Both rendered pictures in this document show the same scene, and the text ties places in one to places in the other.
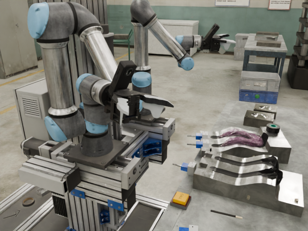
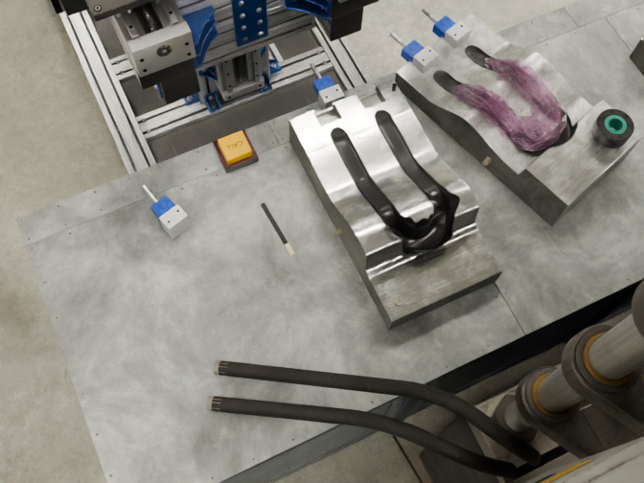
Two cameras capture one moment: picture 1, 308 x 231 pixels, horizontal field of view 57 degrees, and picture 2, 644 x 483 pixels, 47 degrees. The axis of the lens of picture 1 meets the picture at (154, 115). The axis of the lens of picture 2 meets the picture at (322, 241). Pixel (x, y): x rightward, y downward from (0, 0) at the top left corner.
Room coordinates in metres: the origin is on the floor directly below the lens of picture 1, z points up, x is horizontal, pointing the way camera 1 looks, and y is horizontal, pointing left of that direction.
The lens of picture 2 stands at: (0.51, -0.80, 2.30)
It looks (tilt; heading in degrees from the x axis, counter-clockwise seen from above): 67 degrees down; 37
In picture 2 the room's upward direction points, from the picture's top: 4 degrees clockwise
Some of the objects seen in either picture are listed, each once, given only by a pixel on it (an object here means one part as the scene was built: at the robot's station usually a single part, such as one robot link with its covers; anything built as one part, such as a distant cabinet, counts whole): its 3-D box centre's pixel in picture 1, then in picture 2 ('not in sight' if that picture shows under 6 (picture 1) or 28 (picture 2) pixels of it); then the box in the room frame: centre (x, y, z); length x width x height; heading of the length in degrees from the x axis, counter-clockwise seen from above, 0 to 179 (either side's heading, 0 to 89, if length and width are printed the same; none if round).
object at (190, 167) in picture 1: (183, 166); (322, 84); (1.32, -0.16, 0.83); 0.13 x 0.05 x 0.05; 66
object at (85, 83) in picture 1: (92, 88); not in sight; (0.87, 0.20, 1.43); 0.11 x 0.08 x 0.09; 41
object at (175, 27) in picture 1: (169, 37); not in sight; (8.33, -0.44, 0.47); 1.52 x 0.77 x 0.94; 70
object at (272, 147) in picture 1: (241, 142); (513, 108); (1.54, -0.55, 0.86); 0.50 x 0.26 x 0.11; 83
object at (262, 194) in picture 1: (248, 175); (392, 195); (1.18, -0.48, 0.87); 0.50 x 0.26 x 0.14; 66
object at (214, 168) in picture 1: (246, 165); (396, 175); (1.20, -0.47, 0.92); 0.35 x 0.16 x 0.09; 66
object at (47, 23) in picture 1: (59, 76); not in sight; (1.07, 0.37, 1.41); 0.15 x 0.12 x 0.55; 131
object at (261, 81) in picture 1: (259, 81); not in sight; (4.59, -1.77, 0.32); 0.60 x 0.40 x 0.22; 75
